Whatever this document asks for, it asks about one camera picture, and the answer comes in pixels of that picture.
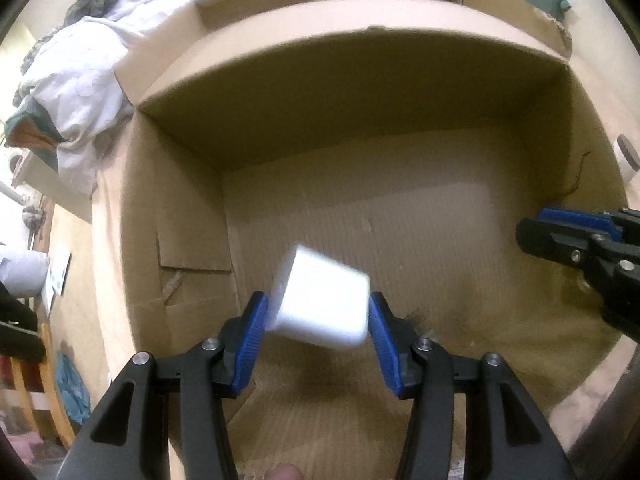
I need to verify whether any white wall charger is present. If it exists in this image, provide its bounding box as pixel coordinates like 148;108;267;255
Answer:
266;245;370;350

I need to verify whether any person left hand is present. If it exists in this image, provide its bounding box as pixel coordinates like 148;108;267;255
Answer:
264;464;304;480

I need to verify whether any brown lid white jar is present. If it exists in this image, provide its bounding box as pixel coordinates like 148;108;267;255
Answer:
613;133;640;185

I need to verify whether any open cardboard box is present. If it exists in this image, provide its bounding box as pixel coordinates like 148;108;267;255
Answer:
89;0;632;480

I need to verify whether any white bedside cabinet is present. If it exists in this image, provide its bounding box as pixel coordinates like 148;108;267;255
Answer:
12;152;92;224

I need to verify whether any teal orange pillow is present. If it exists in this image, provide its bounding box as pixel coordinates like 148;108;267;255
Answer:
4;96;64;172

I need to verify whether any white cream duvet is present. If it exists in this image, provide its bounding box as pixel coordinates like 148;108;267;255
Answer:
14;0;192;196

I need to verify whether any dark patterned blanket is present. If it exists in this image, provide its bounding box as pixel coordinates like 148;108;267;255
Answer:
21;0;119;75

